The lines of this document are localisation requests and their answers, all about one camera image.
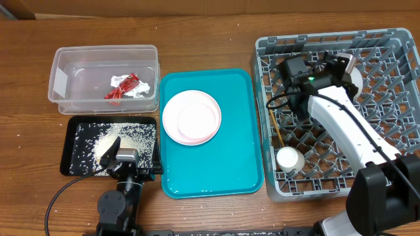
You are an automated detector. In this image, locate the white cup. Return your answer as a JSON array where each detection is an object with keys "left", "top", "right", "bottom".
[{"left": 276, "top": 147, "right": 305, "bottom": 173}]

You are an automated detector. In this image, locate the large pink plate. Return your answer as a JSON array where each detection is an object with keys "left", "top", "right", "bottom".
[{"left": 161, "top": 90, "right": 222, "bottom": 146}]

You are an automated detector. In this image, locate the clear plastic waste bin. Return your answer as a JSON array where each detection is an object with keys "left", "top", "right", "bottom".
[{"left": 48, "top": 45, "right": 160, "bottom": 115}]

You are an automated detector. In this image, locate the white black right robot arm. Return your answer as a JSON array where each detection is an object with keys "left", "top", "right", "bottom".
[{"left": 277, "top": 52, "right": 419, "bottom": 235}]

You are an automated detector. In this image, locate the white tissue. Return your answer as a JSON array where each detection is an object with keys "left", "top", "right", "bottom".
[{"left": 123, "top": 80, "right": 150, "bottom": 98}]

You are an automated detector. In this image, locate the teal serving tray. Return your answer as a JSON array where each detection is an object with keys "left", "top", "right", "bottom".
[{"left": 159, "top": 69, "right": 264, "bottom": 199}]

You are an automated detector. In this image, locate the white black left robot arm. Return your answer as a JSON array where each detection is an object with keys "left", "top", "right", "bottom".
[{"left": 96, "top": 138, "right": 163, "bottom": 235}]

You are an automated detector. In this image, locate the grey bowl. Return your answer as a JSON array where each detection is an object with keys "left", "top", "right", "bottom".
[{"left": 350, "top": 68, "right": 363, "bottom": 102}]

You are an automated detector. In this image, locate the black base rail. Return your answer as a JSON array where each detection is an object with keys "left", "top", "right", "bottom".
[{"left": 81, "top": 226, "right": 329, "bottom": 236}]

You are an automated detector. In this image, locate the black plastic tray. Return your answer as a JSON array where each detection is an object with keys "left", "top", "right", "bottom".
[{"left": 60, "top": 115, "right": 157, "bottom": 176}]

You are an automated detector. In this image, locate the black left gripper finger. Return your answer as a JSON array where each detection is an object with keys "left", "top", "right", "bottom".
[
  {"left": 152, "top": 138, "right": 163, "bottom": 174},
  {"left": 99, "top": 136, "right": 121, "bottom": 167}
]

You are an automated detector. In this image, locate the wooden chopstick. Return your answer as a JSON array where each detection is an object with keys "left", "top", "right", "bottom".
[{"left": 269, "top": 109, "right": 285, "bottom": 148}]

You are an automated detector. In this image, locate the red foil snack wrapper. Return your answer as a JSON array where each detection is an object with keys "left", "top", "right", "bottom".
[{"left": 104, "top": 73, "right": 140, "bottom": 99}]

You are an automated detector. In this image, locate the white rice pile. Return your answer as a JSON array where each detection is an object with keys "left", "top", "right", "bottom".
[{"left": 68, "top": 123, "right": 156, "bottom": 176}]

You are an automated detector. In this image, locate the grey dishwasher rack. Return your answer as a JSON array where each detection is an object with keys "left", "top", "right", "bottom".
[{"left": 251, "top": 28, "right": 419, "bottom": 202}]

